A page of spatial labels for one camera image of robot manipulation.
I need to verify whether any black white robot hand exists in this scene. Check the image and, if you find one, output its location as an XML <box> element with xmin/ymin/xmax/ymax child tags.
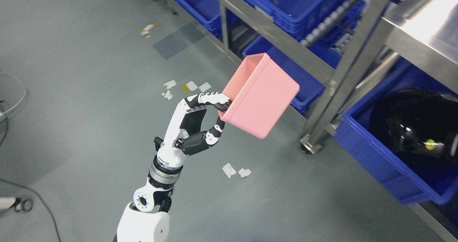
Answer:
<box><xmin>157</xmin><ymin>92</ymin><xmax>232</xmax><ymax>168</ymax></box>

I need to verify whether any pink plastic storage box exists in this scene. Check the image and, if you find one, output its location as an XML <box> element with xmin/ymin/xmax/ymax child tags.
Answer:
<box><xmin>219</xmin><ymin>53</ymin><xmax>300</xmax><ymax>139</ymax></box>

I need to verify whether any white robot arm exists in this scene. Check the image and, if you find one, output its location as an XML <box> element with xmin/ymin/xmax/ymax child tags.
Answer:
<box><xmin>113</xmin><ymin>156</ymin><xmax>183</xmax><ymax>242</ymax></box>

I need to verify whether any steel shelf rack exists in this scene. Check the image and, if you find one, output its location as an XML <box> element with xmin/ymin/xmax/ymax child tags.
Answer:
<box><xmin>157</xmin><ymin>0</ymin><xmax>362</xmax><ymax>88</ymax></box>

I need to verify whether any blue bin left edge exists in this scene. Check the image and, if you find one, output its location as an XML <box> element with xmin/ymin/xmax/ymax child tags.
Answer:
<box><xmin>175</xmin><ymin>0</ymin><xmax>222</xmax><ymax>38</ymax></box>

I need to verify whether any blue bin lower left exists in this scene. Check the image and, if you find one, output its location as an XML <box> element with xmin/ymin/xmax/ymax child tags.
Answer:
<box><xmin>242</xmin><ymin>36</ymin><xmax>342</xmax><ymax>115</ymax></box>

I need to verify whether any blue bin far left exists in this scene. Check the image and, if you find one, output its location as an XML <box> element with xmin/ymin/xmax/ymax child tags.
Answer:
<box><xmin>244</xmin><ymin>0</ymin><xmax>365</xmax><ymax>41</ymax></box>

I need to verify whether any blue bin with helmet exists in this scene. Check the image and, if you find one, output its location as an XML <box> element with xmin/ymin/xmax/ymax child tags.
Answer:
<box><xmin>334</xmin><ymin>59</ymin><xmax>458</xmax><ymax>205</ymax></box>

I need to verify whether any black helmet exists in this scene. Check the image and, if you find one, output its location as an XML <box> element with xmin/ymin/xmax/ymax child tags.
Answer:
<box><xmin>369</xmin><ymin>88</ymin><xmax>458</xmax><ymax>165</ymax></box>

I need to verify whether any stainless steel table frame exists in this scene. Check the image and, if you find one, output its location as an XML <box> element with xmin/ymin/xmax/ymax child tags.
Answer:
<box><xmin>300</xmin><ymin>0</ymin><xmax>458</xmax><ymax>242</ymax></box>

